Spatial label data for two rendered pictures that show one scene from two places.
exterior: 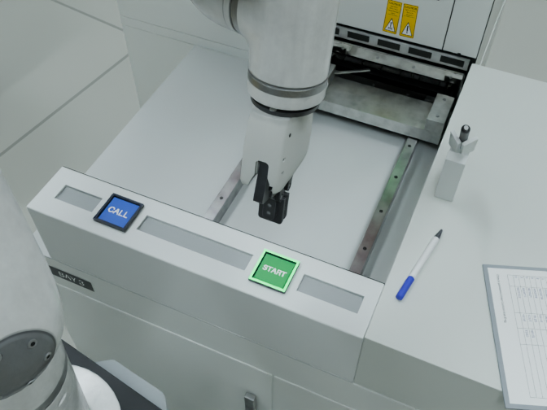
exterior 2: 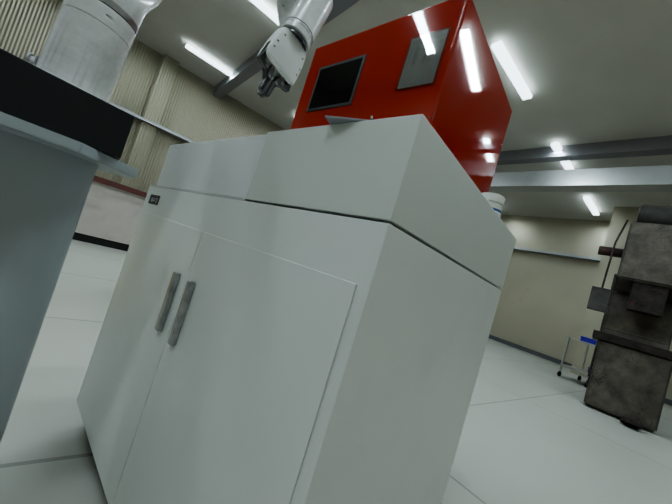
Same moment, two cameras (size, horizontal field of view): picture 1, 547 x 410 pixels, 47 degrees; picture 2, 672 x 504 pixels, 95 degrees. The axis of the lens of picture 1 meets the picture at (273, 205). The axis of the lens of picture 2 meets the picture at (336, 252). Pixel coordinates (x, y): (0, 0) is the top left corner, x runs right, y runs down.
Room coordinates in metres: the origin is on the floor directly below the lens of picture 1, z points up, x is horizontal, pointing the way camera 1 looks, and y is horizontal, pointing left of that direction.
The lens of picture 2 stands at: (-0.14, -0.50, 0.74)
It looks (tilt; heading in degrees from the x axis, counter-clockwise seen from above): 3 degrees up; 18
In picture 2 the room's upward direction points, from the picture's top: 17 degrees clockwise
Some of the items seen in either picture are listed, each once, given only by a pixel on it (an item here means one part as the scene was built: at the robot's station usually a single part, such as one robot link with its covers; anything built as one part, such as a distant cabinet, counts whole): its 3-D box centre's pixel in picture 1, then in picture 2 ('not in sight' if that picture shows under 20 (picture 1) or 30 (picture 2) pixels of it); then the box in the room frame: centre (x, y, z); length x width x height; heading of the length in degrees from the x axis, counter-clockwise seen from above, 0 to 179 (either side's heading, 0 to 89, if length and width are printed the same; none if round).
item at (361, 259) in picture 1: (387, 198); not in sight; (0.73, -0.21, 0.84); 0.50 x 0.02 x 0.03; 156
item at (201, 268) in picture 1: (200, 269); (215, 173); (0.54, 0.11, 0.89); 0.55 x 0.09 x 0.14; 66
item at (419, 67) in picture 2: not in sight; (398, 131); (1.42, -0.14, 1.52); 0.81 x 0.75 x 0.60; 66
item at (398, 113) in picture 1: (356, 101); not in sight; (0.96, -0.17, 0.87); 0.36 x 0.08 x 0.03; 66
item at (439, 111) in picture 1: (439, 113); not in sight; (0.89, -0.32, 0.89); 0.08 x 0.03 x 0.03; 156
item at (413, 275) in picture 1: (421, 262); not in sight; (0.50, -0.21, 0.97); 0.14 x 0.01 x 0.01; 146
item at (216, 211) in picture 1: (253, 154); not in sight; (0.84, 0.04, 0.84); 0.50 x 0.02 x 0.03; 156
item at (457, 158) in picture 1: (457, 158); not in sight; (0.65, -0.27, 1.03); 0.06 x 0.04 x 0.13; 156
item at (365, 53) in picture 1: (354, 63); not in sight; (1.04, -0.17, 0.89); 0.44 x 0.02 x 0.10; 66
